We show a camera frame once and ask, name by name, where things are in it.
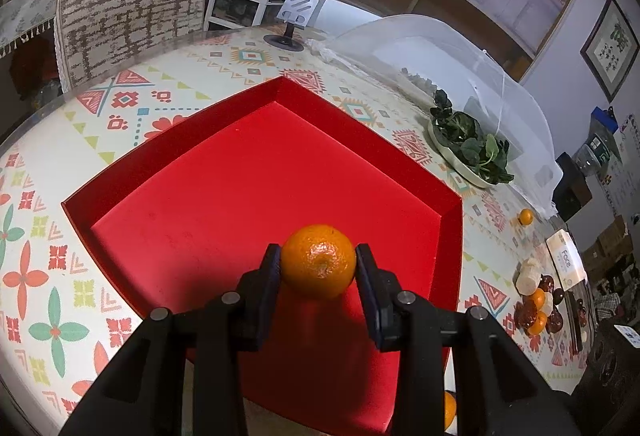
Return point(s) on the white tissue pack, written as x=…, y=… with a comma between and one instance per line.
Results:
x=565, y=261

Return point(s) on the patterned fabric chair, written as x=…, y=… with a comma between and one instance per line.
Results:
x=125, y=16

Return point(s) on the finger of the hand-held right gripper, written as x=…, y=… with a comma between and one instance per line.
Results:
x=579, y=326

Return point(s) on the black box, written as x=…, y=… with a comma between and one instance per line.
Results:
x=570, y=188

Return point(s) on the green leafy vegetables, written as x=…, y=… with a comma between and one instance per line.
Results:
x=465, y=126

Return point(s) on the white mesh food cover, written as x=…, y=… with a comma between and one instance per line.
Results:
x=425, y=51

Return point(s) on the grey fringed table cloth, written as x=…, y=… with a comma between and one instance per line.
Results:
x=25, y=16

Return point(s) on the red cardboard tray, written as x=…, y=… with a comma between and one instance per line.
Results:
x=225, y=196

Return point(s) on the grey phone stand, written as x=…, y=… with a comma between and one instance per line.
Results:
x=298, y=6

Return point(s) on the orange mandarin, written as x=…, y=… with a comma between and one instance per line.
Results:
x=449, y=411
x=317, y=261
x=538, y=298
x=536, y=323
x=526, y=216

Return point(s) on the patterned tablecloth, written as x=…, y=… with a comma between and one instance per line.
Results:
x=150, y=116

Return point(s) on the dark brown chestnut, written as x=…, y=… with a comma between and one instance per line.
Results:
x=547, y=282
x=554, y=322
x=559, y=296

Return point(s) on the white oval plate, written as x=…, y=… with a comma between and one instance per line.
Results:
x=452, y=164

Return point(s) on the dark red jujube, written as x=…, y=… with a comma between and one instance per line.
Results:
x=524, y=312

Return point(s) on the framed picture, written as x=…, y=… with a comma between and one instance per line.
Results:
x=612, y=46

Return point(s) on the cardboard box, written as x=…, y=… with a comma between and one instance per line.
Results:
x=607, y=241

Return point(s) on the blue box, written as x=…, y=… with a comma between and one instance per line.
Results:
x=602, y=119

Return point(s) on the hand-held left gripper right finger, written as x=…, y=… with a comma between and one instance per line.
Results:
x=364, y=281

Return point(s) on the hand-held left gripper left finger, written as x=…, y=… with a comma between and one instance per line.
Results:
x=272, y=276

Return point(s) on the white peeled sugarcane piece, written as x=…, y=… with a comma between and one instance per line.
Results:
x=530, y=267
x=549, y=302
x=526, y=286

